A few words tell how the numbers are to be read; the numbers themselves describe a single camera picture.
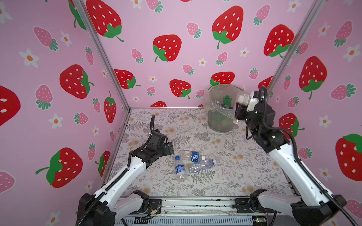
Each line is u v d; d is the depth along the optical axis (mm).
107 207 382
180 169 818
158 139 603
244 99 662
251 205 676
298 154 818
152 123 648
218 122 1001
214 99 954
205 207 748
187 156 903
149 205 738
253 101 578
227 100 991
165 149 728
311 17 717
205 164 881
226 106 991
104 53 860
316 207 369
